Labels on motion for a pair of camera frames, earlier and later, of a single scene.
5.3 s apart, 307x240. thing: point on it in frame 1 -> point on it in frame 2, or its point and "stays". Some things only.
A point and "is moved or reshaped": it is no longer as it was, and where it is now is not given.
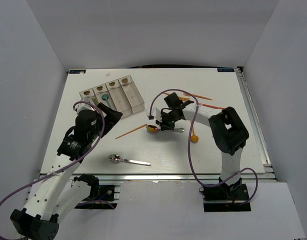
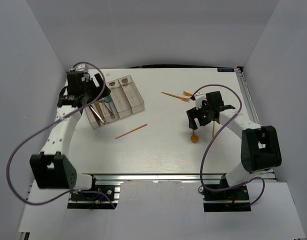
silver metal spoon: x=115 y=158 -> x=102 y=100
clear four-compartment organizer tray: x=121 y=94 stays
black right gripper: x=163 y=126 -> x=193 y=113
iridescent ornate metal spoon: x=153 y=128 is moved or reshaped
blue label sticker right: x=226 y=70 stays
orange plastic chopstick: x=130 y=131 stays
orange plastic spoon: x=194 y=138 stays
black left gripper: x=112 y=117 -> x=97 y=90
